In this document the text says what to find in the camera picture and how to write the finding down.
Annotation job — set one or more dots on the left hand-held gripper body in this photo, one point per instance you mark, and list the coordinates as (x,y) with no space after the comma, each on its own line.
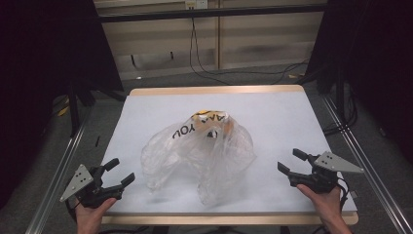
(85,191)

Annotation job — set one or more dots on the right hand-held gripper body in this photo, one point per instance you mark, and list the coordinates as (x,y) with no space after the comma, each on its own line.
(319,180)

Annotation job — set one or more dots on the clear plastic bag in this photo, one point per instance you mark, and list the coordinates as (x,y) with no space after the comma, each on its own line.
(195,162)

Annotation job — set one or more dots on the person's right hand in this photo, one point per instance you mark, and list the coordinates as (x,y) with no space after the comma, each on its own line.
(328,204)

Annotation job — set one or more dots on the person's left hand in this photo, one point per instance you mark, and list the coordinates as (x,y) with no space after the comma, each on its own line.
(91,219)

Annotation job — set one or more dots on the small black floor item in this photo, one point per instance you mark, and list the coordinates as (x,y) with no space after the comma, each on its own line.
(97,140)

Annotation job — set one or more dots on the white table mat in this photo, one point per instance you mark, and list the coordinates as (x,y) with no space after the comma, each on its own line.
(276,130)

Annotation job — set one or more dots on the black metal stand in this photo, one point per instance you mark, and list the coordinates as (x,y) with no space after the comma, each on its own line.
(74,110)
(339,94)

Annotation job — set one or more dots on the wooden table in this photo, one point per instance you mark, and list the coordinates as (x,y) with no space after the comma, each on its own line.
(214,89)

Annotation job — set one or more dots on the black curtain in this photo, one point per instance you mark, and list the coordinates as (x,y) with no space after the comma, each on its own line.
(48,65)
(373,48)

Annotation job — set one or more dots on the black horizontal bar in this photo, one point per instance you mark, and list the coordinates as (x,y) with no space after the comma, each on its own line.
(211,13)

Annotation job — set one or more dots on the aluminium rail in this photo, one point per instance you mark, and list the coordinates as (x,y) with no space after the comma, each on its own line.
(373,175)
(53,185)

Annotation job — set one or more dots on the white wall socket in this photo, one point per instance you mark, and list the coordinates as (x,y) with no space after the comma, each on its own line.
(196,4)

